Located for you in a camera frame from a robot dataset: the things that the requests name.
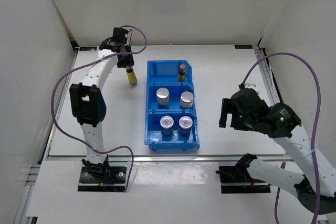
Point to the yellow label brown bottle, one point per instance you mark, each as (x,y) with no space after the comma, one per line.
(181,73)
(131,75)

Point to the aluminium table edge rail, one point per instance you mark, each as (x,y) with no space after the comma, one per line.
(187,158)

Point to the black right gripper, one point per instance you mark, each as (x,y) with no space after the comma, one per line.
(228,107)

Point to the blue plastic divided bin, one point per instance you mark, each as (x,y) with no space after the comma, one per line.
(163,74)

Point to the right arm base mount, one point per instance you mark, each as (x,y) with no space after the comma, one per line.
(236,180)

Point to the right side aluminium rail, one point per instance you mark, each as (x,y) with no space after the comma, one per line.
(267,75)

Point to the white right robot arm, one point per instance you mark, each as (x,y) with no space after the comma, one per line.
(316,180)

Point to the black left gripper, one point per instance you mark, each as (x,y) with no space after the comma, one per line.
(129,61)

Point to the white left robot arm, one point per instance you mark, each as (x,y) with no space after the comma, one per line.
(87,103)

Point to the silver lid jar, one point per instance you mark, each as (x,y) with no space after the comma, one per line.
(186,100)
(163,98)

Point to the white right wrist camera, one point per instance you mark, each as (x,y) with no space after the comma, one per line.
(252,86)

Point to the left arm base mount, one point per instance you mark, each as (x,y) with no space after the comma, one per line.
(102,177)

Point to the pepper jar red logo lid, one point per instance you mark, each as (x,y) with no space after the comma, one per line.
(185,126)

